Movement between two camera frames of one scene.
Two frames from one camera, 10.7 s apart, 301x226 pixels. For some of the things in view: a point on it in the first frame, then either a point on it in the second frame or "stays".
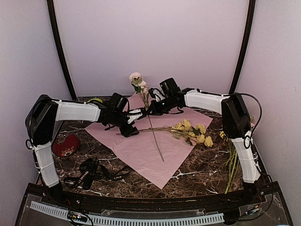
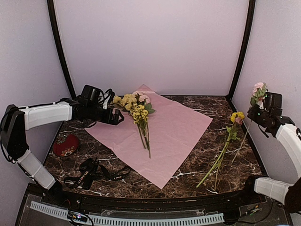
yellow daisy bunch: x=185 y=130 -> x=139 y=114
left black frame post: x=51 y=10 stays
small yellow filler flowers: x=233 y=163 -> x=140 y=116
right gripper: x=155 y=111 -> x=251 y=115
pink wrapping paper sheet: x=163 y=141 stays
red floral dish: x=65 y=145 stays
